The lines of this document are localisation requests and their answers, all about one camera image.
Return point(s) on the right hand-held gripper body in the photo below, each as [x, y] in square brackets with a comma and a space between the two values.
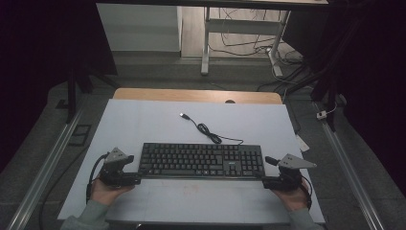
[288, 179]

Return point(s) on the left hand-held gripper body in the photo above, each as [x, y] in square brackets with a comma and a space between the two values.
[111, 169]

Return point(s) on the black keyboard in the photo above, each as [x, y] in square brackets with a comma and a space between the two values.
[201, 159]

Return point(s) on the person's right hand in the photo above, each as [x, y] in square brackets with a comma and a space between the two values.
[292, 199]

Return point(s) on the person's left hand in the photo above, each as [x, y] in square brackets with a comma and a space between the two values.
[107, 193]

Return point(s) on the white paper tag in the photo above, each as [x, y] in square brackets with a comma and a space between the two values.
[302, 143]

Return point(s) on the white table mat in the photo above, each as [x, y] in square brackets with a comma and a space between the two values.
[153, 121]

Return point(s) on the small white adapter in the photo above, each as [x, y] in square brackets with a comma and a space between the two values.
[321, 115]

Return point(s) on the black metal stand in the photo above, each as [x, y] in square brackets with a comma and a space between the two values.
[330, 96]
[72, 96]

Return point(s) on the dark table grommet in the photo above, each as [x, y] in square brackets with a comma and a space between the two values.
[230, 101]

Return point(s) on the dark curtain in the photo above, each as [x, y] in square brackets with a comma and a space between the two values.
[373, 80]
[38, 48]

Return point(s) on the white cabinet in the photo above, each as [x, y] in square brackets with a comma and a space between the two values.
[137, 28]

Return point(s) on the white-framed desk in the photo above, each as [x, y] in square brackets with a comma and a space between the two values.
[237, 26]

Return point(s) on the aluminium floor rail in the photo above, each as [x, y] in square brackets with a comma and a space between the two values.
[348, 169]
[41, 174]

